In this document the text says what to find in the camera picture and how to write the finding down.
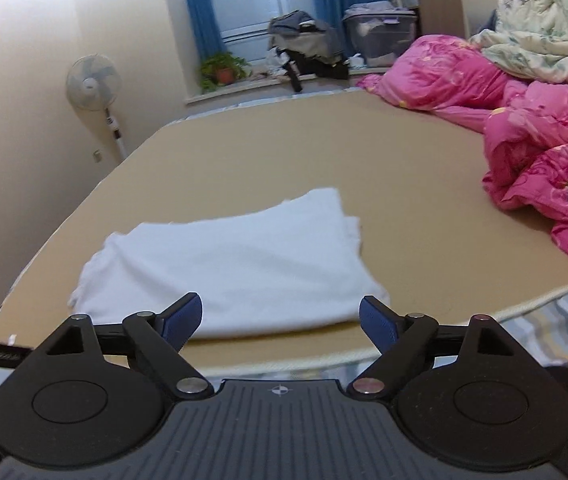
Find white standing fan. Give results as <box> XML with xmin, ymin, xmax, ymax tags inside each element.
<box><xmin>66</xmin><ymin>54</ymin><xmax>129</xmax><ymax>162</ymax></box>

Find black slim object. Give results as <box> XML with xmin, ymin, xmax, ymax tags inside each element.
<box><xmin>286</xmin><ymin>59</ymin><xmax>305</xmax><ymax>94</ymax></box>

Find pink floral quilt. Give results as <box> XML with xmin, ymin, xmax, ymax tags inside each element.
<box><xmin>356</xmin><ymin>34</ymin><xmax>568</xmax><ymax>295</ymax></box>

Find white long-sleeve shirt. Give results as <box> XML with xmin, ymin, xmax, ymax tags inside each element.
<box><xmin>67</xmin><ymin>187</ymin><xmax>391</xmax><ymax>342</ymax></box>

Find bed with tan cover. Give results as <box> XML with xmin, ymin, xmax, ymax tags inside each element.
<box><xmin>0</xmin><ymin>87</ymin><xmax>568</xmax><ymax>396</ymax></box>

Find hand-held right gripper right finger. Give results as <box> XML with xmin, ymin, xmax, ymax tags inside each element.
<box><xmin>346</xmin><ymin>296</ymin><xmax>513</xmax><ymax>401</ymax></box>

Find grey clothes pile on sill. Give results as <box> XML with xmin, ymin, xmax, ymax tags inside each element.
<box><xmin>267</xmin><ymin>10</ymin><xmax>351</xmax><ymax>81</ymax></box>

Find cream floral quilt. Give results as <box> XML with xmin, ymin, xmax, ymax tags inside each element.
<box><xmin>469</xmin><ymin>0</ymin><xmax>568</xmax><ymax>97</ymax></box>

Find potted green plant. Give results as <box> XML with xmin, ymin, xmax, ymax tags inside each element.
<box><xmin>198</xmin><ymin>52</ymin><xmax>253</xmax><ymax>94</ymax></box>

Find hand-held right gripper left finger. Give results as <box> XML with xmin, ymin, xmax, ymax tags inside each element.
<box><xmin>45</xmin><ymin>291</ymin><xmax>215</xmax><ymax>401</ymax></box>

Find clear plastic storage box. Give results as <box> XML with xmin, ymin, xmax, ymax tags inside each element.
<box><xmin>341</xmin><ymin>6</ymin><xmax>419</xmax><ymax>69</ymax></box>

